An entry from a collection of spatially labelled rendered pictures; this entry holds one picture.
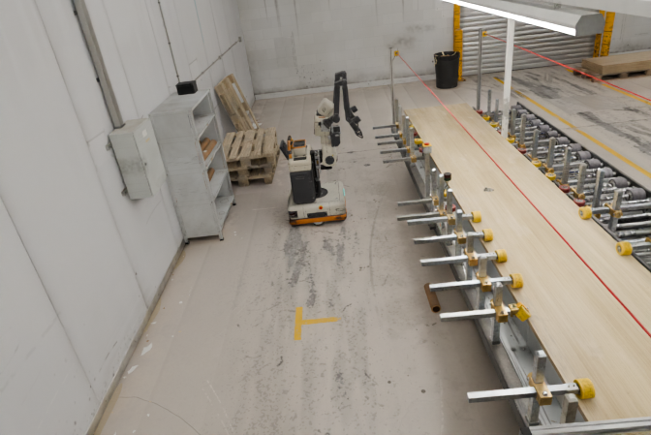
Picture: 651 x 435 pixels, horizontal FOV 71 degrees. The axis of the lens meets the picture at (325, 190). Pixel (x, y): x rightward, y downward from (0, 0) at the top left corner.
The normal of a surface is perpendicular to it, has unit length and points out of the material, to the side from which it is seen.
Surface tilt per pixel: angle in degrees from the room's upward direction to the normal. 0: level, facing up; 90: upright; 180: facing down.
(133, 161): 90
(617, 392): 0
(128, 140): 90
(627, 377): 0
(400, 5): 90
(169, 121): 90
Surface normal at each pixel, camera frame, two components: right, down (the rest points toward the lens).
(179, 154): 0.01, 0.44
